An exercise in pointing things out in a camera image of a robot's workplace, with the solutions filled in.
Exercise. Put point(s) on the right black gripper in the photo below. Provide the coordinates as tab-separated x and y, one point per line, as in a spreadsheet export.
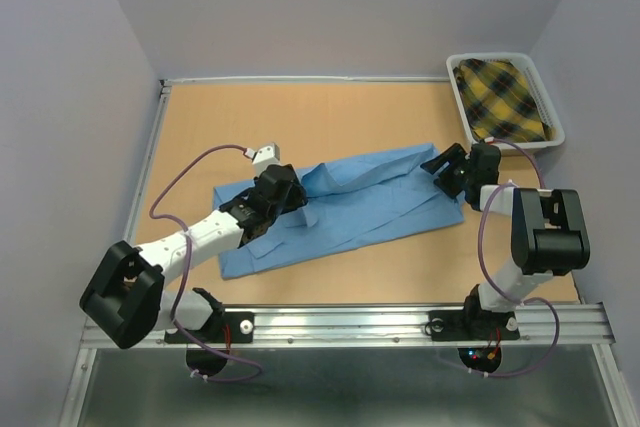
452	153

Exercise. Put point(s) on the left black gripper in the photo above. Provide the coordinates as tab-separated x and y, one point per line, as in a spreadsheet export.
297	194

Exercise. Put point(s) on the light blue long sleeve shirt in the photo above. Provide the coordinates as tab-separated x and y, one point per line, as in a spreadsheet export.
352	203

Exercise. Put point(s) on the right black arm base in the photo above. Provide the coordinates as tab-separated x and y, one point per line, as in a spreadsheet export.
446	325

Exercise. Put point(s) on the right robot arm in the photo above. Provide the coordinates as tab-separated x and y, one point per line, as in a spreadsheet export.
548	239

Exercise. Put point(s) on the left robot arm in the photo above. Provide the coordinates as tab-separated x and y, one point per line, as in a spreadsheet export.
126	295

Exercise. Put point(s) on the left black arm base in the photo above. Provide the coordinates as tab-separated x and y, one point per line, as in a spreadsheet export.
235	327

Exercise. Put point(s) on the yellow plaid shirt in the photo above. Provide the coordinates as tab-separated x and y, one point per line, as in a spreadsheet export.
497	102

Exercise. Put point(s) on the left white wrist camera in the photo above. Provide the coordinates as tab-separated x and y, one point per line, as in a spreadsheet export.
263	157

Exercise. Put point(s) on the aluminium mounting rail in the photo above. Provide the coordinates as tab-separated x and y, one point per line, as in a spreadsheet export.
402	326

